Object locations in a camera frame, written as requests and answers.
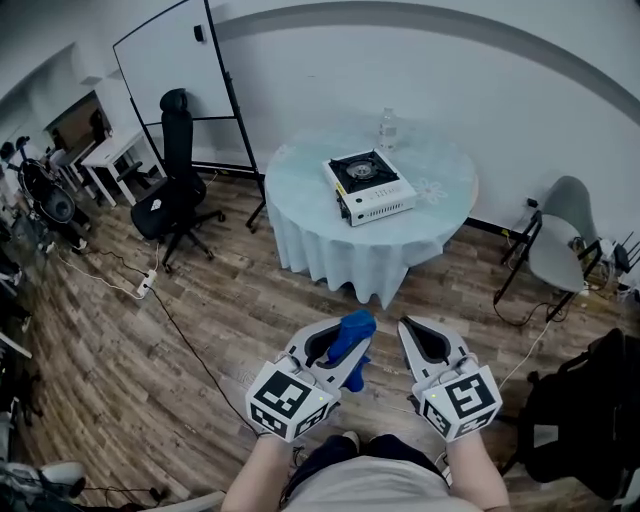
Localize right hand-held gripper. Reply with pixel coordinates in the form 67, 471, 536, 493
397, 316, 503, 444

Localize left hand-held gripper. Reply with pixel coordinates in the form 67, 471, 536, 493
245, 319, 376, 444

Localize blue cloth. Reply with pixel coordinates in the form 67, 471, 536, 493
327, 309, 377, 394

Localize white portable gas stove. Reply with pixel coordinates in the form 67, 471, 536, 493
321, 148, 418, 228

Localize person's left forearm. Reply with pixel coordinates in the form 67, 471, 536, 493
219, 432, 296, 512

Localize person's right forearm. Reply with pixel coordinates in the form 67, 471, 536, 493
444, 432, 511, 512

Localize person's dark jeans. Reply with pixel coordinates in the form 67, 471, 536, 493
287, 433, 449, 496

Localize round table with tablecloth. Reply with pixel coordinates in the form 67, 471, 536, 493
263, 124, 479, 311

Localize person's beige shirt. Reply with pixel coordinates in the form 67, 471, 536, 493
284, 457, 486, 512

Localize grey shell chair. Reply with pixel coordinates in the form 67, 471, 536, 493
494, 175, 604, 324

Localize black swivel chair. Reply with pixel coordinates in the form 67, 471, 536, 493
499, 327, 640, 501

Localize white power strip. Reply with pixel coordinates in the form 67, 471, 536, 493
135, 269, 159, 300

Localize black wifi router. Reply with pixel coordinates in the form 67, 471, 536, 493
612, 239, 640, 274

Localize clear plastic water bottle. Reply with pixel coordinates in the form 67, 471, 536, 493
377, 107, 399, 154

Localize black office chair with headrest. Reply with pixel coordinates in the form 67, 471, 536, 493
115, 88, 226, 274

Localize grey white floor device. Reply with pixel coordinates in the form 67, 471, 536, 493
39, 462, 86, 496

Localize white desk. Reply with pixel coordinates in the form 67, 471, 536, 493
79, 129, 166, 209

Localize black round fan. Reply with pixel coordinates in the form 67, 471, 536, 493
37, 187, 76, 224

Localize whiteboard on black stand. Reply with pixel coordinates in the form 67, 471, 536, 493
112, 0, 268, 234

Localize black floor cable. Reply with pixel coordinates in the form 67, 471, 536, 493
148, 287, 261, 439
493, 288, 554, 327

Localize white floor cable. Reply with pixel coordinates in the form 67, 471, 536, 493
49, 244, 146, 301
497, 319, 554, 391

